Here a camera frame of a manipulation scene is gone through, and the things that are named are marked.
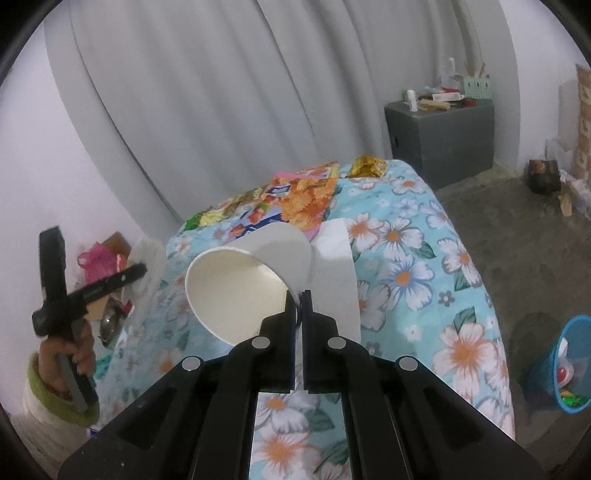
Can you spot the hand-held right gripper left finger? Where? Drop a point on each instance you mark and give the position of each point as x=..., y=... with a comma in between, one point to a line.
x=277, y=350

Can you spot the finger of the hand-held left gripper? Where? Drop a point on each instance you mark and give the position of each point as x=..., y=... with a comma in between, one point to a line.
x=124, y=277

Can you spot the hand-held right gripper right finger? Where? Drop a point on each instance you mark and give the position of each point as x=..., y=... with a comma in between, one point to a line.
x=323, y=350

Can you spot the white paper cup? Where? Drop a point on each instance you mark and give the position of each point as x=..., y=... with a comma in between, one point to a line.
x=231, y=290

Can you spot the blue plastic bin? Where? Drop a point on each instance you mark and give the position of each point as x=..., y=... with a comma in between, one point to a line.
x=542, y=374

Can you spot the person's left hand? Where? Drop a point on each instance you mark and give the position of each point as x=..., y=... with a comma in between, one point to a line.
x=83, y=355

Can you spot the pink plastic bag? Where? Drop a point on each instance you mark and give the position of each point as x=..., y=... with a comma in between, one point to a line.
x=94, y=261

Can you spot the brown cardboard box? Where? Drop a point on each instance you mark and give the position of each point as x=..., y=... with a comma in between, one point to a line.
x=116, y=242

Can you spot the white paper sheet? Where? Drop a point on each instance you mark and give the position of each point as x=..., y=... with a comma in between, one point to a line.
x=334, y=277

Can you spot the floral blue tablecloth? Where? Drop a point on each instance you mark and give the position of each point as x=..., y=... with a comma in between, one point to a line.
x=406, y=277

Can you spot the green yellow wrapper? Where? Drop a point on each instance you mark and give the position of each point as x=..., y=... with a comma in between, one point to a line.
x=217, y=214

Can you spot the pink orange snack packet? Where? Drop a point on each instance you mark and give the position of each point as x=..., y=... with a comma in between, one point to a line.
x=300, y=198

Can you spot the gold wrapper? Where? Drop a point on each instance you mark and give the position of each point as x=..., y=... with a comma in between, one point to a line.
x=367, y=167

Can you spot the white curtain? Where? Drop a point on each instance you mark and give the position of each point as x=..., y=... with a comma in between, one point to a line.
x=231, y=92

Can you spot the grey cabinet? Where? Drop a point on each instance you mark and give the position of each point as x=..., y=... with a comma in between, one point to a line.
x=438, y=143

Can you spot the small white bottle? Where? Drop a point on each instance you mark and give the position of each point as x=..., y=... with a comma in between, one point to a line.
x=412, y=101

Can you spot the dark pot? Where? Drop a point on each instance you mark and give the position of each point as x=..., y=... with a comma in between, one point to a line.
x=544, y=176

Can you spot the pale green holder box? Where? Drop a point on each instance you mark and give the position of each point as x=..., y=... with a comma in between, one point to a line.
x=476, y=86

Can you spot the clear spray bottle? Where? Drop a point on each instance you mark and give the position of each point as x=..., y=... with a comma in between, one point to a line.
x=452, y=74

